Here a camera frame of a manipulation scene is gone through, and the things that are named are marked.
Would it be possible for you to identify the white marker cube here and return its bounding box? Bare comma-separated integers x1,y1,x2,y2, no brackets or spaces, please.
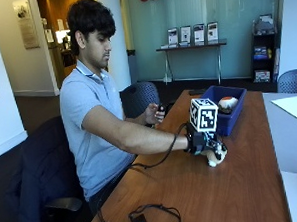
188,96,221,134

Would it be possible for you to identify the the person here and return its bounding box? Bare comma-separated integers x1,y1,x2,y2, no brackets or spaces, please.
54,0,193,218

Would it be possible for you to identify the orange and white plush toy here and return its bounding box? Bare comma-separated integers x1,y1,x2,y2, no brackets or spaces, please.
217,95,240,115

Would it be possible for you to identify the black glove cable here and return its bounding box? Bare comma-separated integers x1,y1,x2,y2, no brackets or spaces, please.
127,122,192,171

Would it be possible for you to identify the dark office chair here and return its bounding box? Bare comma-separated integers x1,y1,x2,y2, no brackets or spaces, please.
0,114,93,222

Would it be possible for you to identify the black magazine rack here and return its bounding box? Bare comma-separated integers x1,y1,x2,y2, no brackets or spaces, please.
248,13,283,85

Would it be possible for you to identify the dark perforated chair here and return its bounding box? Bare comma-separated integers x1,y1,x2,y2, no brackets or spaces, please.
119,80,162,120
276,68,297,96

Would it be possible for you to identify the standing brochure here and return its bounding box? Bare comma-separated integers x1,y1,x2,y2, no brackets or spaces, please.
179,25,193,45
192,23,206,45
206,21,220,43
166,26,179,47

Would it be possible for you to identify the narrow console table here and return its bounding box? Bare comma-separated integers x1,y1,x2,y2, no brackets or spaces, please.
155,39,230,88

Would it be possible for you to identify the cream plush toy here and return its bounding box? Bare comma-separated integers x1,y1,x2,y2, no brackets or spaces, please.
203,142,229,168

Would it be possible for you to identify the blue plastic bin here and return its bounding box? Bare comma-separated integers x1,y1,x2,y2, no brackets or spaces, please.
199,83,250,138

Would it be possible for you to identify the white sheet of paper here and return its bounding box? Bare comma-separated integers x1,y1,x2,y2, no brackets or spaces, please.
270,94,297,125

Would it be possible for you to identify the wall plaque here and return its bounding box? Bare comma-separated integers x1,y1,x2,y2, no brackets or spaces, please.
12,0,41,51

